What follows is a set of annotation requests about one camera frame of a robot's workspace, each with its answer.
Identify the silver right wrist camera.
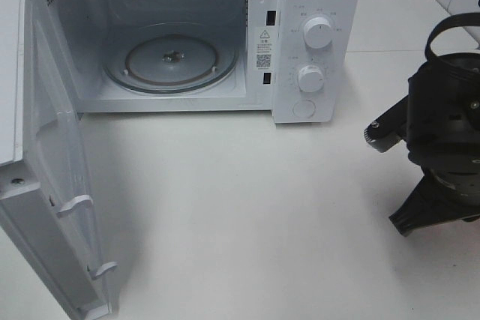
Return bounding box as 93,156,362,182
364,96,408,153

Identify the white warning label sticker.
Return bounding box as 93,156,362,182
254,27,276,70

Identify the white round knob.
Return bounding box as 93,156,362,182
303,14,333,49
297,65,325,93

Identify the white microwave door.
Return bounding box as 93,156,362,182
1,0,117,319

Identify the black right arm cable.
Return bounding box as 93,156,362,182
423,12,480,61

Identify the white microwave oven body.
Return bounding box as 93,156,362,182
56,0,357,124

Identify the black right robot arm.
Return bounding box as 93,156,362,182
389,63,479,236

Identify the glass microwave turntable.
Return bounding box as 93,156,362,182
103,22,244,94

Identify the round white door button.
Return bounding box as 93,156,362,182
292,100,316,118

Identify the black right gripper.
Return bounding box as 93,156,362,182
389,124,479,236

